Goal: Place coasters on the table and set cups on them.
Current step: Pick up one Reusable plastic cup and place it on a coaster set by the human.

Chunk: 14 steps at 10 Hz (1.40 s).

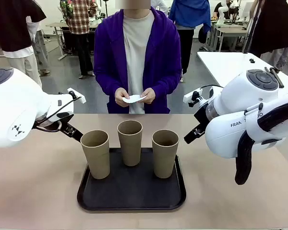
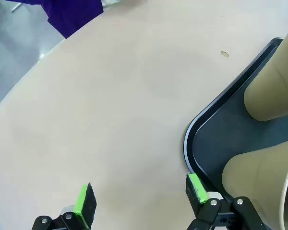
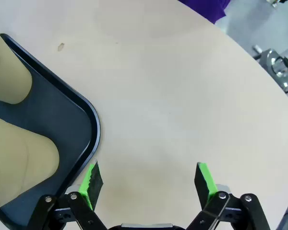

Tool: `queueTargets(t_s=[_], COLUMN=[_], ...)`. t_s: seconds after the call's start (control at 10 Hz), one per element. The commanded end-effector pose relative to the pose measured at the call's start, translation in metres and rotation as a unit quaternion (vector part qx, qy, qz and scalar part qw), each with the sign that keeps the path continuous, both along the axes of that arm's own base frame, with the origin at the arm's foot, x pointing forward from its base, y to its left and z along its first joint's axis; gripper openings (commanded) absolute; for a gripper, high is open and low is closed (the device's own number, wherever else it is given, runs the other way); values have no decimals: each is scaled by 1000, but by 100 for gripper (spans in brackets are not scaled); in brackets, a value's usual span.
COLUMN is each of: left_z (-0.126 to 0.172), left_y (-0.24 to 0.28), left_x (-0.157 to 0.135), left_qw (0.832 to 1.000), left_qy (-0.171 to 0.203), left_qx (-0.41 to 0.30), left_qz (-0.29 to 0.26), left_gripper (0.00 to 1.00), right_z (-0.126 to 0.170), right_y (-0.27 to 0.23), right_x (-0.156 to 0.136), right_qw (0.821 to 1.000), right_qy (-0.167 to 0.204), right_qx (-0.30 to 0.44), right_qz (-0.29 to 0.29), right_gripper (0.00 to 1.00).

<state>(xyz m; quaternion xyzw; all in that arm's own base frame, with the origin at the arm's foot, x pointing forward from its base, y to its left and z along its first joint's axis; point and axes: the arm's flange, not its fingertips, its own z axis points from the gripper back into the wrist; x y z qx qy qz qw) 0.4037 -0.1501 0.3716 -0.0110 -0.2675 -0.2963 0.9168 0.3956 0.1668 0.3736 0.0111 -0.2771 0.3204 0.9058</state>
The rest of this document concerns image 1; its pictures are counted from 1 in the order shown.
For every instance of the black plastic tray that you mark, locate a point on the black plastic tray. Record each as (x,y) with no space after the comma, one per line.
(134,191)

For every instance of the grey workshop desk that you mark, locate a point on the grey workshop desk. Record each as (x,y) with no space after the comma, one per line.
(56,24)
(230,31)

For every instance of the person in purple hooded jacket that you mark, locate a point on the person in purple hooded jacket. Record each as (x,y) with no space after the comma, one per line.
(110,60)

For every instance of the person in black shirt white trousers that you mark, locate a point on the person in black shirt white trousers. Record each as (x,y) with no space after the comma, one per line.
(12,28)

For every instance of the person in long black coat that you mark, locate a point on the person in long black coat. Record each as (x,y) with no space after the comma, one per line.
(271,28)

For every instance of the black folded tripod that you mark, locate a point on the black folded tripod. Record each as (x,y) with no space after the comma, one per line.
(277,77)

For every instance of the person's left hand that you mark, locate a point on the person's left hand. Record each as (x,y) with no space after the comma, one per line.
(150,95)

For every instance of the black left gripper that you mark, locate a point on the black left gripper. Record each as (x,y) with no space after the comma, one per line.
(50,125)

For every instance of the tall beige cup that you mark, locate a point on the tall beige cup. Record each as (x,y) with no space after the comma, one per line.
(164,158)
(98,160)
(130,148)

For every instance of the small black object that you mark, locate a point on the small black object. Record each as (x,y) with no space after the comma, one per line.
(252,60)

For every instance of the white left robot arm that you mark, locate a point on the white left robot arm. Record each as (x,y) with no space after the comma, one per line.
(14,107)

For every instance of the person in blue jacket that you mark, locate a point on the person in blue jacket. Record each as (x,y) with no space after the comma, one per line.
(189,12)

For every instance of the person's right forearm purple sleeve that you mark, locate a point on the person's right forearm purple sleeve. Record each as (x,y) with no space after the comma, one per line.
(105,82)

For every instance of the seated person in black shirt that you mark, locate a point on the seated person in black shirt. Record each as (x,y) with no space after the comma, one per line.
(222,9)

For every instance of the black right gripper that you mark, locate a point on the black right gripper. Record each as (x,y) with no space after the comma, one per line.
(201,117)

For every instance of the person's right hand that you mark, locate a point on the person's right hand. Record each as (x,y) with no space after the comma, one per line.
(120,97)

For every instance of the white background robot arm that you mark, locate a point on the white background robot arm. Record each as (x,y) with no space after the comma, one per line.
(221,15)

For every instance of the person's left forearm purple sleeve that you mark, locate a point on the person's left forearm purple sleeve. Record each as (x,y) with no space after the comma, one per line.
(168,81)

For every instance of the black hanging bag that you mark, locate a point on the black hanging bag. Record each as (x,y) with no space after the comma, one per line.
(202,36)

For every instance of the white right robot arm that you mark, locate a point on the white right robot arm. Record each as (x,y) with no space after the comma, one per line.
(242,100)

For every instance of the white rounded table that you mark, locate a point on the white rounded table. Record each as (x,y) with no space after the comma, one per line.
(220,64)

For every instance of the white scalloped paper coaster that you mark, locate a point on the white scalloped paper coaster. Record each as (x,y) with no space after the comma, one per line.
(134,98)

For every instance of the person in plaid shirt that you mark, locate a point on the person in plaid shirt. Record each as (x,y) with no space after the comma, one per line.
(80,19)

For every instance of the person in grey trousers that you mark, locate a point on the person in grey trousers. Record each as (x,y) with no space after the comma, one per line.
(42,52)

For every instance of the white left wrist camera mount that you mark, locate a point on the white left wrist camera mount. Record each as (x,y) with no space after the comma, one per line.
(82,99)

